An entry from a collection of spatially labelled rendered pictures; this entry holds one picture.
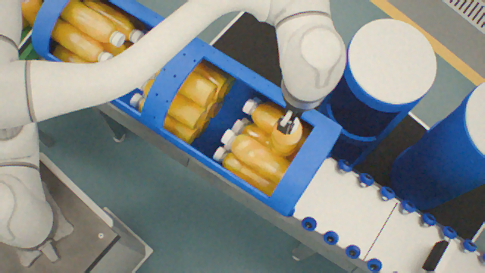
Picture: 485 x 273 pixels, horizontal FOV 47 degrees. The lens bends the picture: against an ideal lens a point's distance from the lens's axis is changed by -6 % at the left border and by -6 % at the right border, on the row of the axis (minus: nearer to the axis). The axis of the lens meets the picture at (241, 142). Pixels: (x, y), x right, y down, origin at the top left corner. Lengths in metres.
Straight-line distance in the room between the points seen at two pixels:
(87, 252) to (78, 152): 1.23
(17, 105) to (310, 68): 0.46
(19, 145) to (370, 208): 1.01
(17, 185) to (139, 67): 0.61
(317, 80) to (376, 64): 0.83
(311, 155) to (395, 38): 0.55
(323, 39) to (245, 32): 1.82
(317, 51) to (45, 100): 0.43
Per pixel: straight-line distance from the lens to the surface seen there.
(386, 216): 1.78
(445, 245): 1.67
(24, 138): 1.47
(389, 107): 1.78
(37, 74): 0.92
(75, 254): 1.63
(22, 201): 1.44
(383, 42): 1.82
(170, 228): 2.66
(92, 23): 1.65
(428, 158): 2.14
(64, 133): 2.84
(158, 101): 1.52
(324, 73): 0.95
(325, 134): 1.48
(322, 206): 1.74
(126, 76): 0.93
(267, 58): 2.70
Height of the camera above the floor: 2.63
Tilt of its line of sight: 75 degrees down
